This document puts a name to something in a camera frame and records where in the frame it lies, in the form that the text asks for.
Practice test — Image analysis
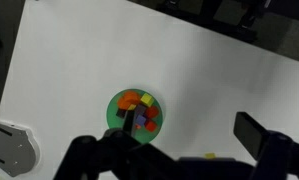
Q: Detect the orange wooden block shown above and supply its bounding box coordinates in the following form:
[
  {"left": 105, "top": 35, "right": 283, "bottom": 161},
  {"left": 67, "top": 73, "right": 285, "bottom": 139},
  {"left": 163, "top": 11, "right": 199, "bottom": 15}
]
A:
[
  {"left": 124, "top": 90, "right": 142, "bottom": 104},
  {"left": 117, "top": 96, "right": 133, "bottom": 110},
  {"left": 144, "top": 105, "right": 160, "bottom": 120}
]

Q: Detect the gray metal base plate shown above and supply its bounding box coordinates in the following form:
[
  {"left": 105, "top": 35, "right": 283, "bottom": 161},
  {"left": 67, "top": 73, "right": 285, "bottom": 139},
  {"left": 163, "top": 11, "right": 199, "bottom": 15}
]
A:
[{"left": 0, "top": 119, "right": 41, "bottom": 178}]

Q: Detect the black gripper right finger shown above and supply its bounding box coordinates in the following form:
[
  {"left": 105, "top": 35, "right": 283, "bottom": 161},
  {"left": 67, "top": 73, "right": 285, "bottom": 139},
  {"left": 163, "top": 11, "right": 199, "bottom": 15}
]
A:
[{"left": 233, "top": 111, "right": 299, "bottom": 180}]

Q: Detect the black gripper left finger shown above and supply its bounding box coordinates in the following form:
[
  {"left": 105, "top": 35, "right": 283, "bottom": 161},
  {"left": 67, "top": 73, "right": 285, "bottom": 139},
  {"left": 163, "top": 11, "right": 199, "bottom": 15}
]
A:
[{"left": 53, "top": 110, "right": 181, "bottom": 180}]

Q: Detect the blue wooden block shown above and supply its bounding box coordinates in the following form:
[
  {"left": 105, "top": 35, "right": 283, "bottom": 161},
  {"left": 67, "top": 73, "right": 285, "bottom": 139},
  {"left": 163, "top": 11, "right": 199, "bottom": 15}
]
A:
[{"left": 135, "top": 114, "right": 147, "bottom": 127}]

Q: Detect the purple wooden block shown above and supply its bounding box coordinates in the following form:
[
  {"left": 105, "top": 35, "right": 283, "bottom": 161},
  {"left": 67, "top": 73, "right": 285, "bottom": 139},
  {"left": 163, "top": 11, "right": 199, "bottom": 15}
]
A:
[{"left": 134, "top": 104, "right": 148, "bottom": 117}]

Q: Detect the green plastic bowl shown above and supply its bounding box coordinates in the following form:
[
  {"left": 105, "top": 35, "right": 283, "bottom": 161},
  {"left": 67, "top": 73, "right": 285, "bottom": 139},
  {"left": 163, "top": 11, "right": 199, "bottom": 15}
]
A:
[{"left": 106, "top": 88, "right": 164, "bottom": 145}]

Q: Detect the black equipment frame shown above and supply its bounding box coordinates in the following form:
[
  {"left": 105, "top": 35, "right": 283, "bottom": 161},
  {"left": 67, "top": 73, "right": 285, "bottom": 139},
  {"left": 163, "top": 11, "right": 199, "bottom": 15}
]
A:
[{"left": 128, "top": 0, "right": 299, "bottom": 44}]

